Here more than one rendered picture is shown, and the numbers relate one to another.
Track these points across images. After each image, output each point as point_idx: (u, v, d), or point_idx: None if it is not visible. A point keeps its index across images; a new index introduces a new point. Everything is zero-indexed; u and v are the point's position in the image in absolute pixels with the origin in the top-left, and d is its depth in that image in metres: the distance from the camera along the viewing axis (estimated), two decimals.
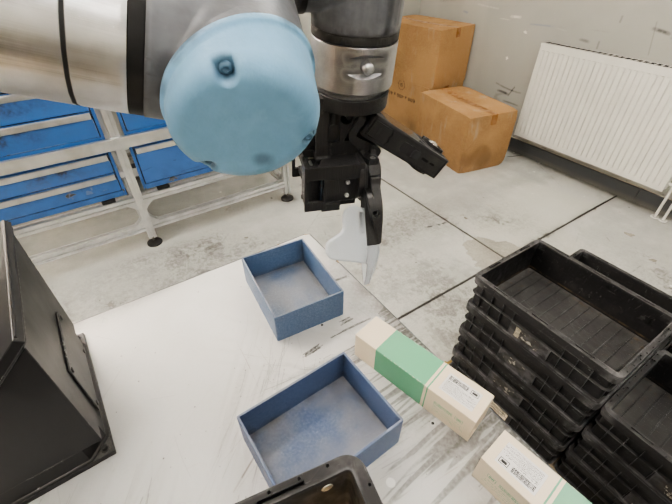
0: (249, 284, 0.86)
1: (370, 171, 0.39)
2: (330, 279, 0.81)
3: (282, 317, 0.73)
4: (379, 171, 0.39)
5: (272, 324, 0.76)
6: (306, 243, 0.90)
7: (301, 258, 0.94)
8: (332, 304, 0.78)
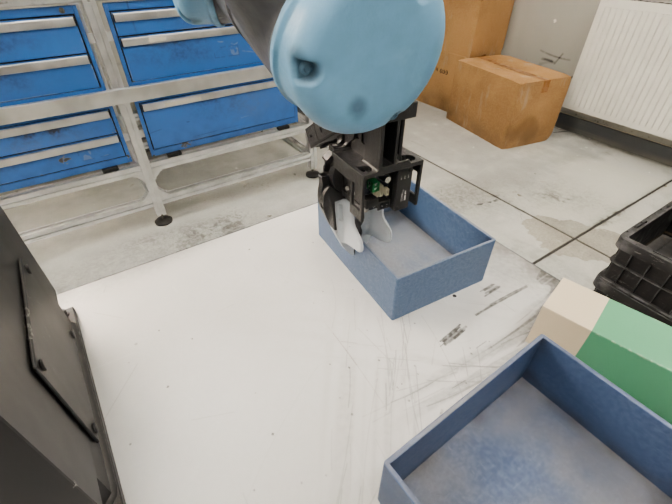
0: (328, 236, 0.57)
1: None
2: (464, 225, 0.52)
3: (409, 278, 0.43)
4: None
5: (385, 291, 0.46)
6: (410, 178, 0.60)
7: None
8: (476, 262, 0.49)
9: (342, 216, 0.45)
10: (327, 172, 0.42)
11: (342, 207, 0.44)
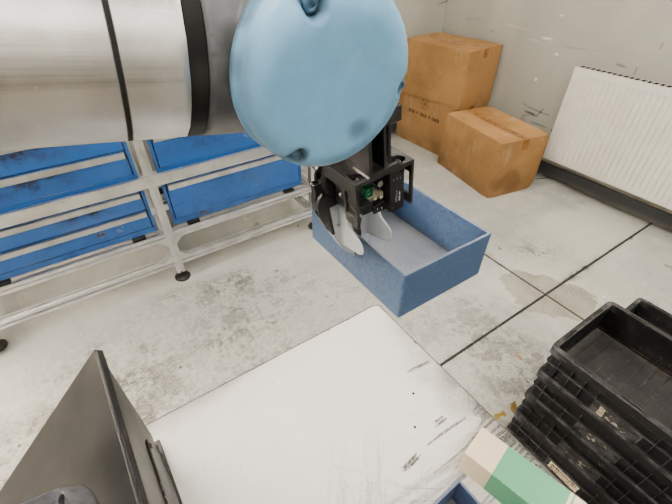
0: (324, 238, 0.56)
1: None
2: (458, 220, 0.53)
3: (415, 274, 0.44)
4: None
5: (391, 289, 0.46)
6: None
7: None
8: (473, 256, 0.50)
9: (339, 220, 0.45)
10: (318, 180, 0.42)
11: (338, 212, 0.44)
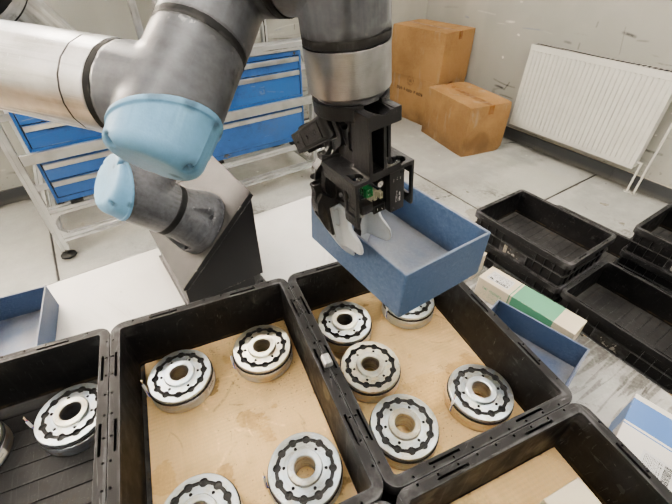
0: (324, 238, 0.56)
1: None
2: (458, 220, 0.53)
3: (416, 274, 0.44)
4: None
5: (391, 289, 0.46)
6: None
7: None
8: (473, 255, 0.50)
9: (339, 220, 0.45)
10: (318, 180, 0.42)
11: (338, 212, 0.44)
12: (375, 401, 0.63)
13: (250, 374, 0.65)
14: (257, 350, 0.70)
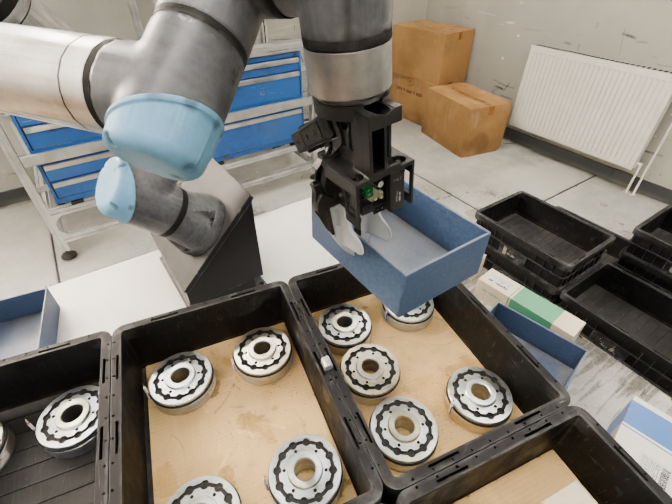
0: (324, 238, 0.56)
1: None
2: (458, 220, 0.53)
3: (416, 274, 0.44)
4: None
5: (391, 289, 0.46)
6: None
7: None
8: (473, 255, 0.50)
9: (339, 220, 0.45)
10: (319, 180, 0.42)
11: (338, 212, 0.44)
12: (375, 403, 0.64)
13: (251, 376, 0.66)
14: (257, 353, 0.71)
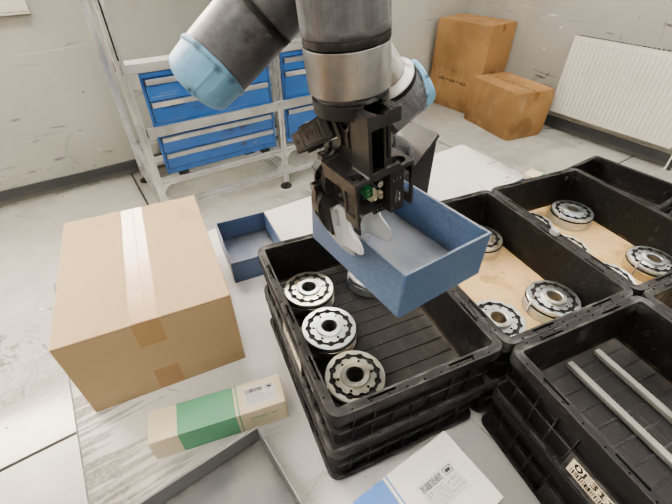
0: (324, 238, 0.56)
1: None
2: (459, 220, 0.53)
3: (415, 274, 0.44)
4: None
5: (391, 289, 0.46)
6: None
7: None
8: (474, 255, 0.50)
9: (339, 220, 0.45)
10: (318, 180, 0.42)
11: (338, 212, 0.44)
12: None
13: None
14: None
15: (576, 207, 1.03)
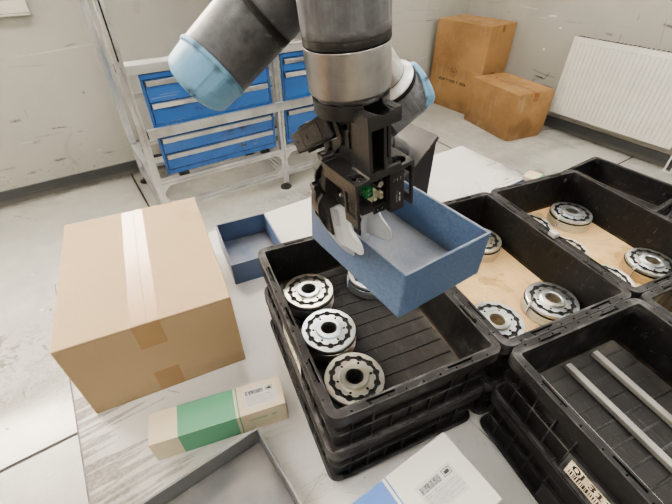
0: (324, 238, 0.56)
1: None
2: (458, 220, 0.53)
3: (416, 274, 0.44)
4: None
5: (391, 289, 0.46)
6: None
7: None
8: (473, 255, 0.50)
9: (339, 220, 0.45)
10: (319, 180, 0.42)
11: (338, 212, 0.44)
12: None
13: None
14: None
15: (575, 209, 1.03)
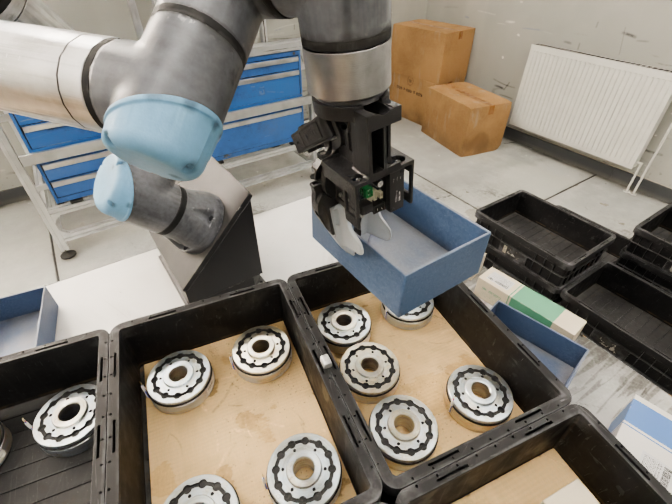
0: (324, 238, 0.56)
1: None
2: (458, 220, 0.53)
3: (415, 274, 0.44)
4: None
5: (391, 289, 0.46)
6: None
7: None
8: (473, 255, 0.50)
9: (339, 220, 0.45)
10: (318, 180, 0.42)
11: (338, 212, 0.44)
12: (374, 402, 0.63)
13: (249, 375, 0.65)
14: (256, 351, 0.70)
15: None
